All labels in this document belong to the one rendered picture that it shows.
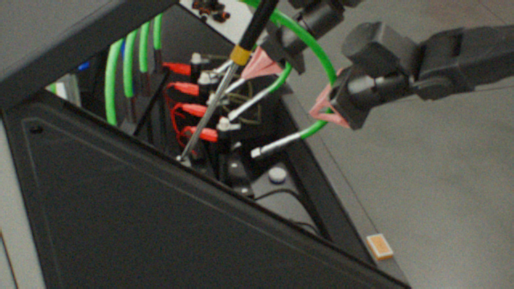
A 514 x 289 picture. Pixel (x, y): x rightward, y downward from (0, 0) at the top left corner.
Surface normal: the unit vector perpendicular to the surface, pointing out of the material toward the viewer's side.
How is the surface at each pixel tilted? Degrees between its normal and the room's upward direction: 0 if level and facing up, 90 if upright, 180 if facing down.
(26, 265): 90
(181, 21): 90
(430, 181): 0
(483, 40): 40
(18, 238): 90
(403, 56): 50
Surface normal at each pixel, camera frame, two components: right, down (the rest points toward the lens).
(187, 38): 0.29, 0.61
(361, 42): -0.73, -0.51
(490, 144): 0.04, -0.78
